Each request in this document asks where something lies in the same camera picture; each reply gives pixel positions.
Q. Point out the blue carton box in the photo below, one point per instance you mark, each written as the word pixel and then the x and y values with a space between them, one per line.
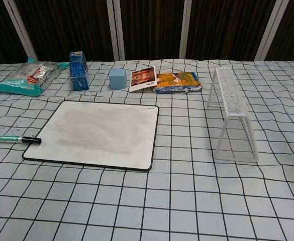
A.
pixel 79 72

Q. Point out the white rectangular board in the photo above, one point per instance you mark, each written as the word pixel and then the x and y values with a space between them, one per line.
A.
pixel 99 135

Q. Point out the light blue cube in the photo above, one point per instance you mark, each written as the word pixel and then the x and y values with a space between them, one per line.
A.
pixel 118 79

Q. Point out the clear plastic measuring container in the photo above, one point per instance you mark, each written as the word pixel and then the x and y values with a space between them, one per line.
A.
pixel 233 100

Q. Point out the black checked white tablecloth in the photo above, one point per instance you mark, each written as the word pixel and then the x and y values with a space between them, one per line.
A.
pixel 177 190

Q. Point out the orange yellow snack packet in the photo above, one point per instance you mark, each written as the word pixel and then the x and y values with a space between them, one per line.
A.
pixel 177 82

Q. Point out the white screen frame post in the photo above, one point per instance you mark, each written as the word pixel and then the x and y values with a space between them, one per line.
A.
pixel 272 30
pixel 21 30
pixel 187 30
pixel 115 30

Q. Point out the green whiteboard marker black cap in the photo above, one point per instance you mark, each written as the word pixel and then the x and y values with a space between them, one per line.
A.
pixel 8 138

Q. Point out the clear teal snack bag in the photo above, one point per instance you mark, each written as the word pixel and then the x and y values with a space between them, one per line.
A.
pixel 21 79

